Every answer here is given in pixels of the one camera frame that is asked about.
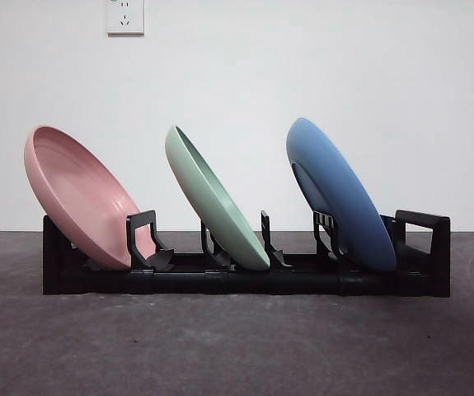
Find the pink round plate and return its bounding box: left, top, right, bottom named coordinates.
left=23, top=125, right=155, bottom=270

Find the white wall socket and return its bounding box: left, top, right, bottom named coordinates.
left=105, top=0, right=145, bottom=35

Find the green round plate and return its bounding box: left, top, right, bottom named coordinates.
left=164, top=125, right=271, bottom=272

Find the blue round plate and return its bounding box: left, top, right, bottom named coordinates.
left=285, top=116, right=397, bottom=272

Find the black plastic dish rack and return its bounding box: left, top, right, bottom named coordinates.
left=41, top=209, right=452, bottom=299

